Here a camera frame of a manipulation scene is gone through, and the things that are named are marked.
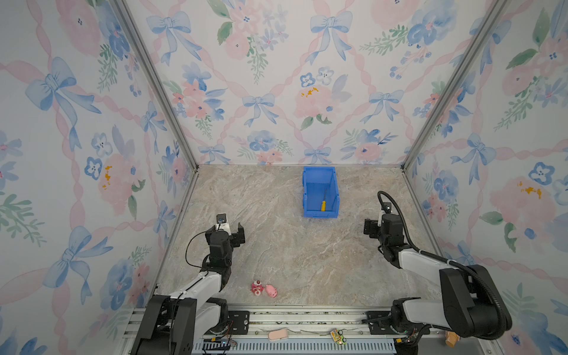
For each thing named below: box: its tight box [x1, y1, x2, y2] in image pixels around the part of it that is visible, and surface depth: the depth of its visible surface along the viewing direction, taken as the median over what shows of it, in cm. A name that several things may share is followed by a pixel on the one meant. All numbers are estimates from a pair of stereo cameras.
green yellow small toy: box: [329, 328, 347, 346], surface depth 71 cm
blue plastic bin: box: [302, 166, 340, 219], surface depth 111 cm
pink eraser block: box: [268, 329, 289, 341], surface depth 72 cm
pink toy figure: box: [249, 279, 265, 297], surface depth 80 cm
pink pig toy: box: [265, 284, 278, 299], surface depth 81 cm
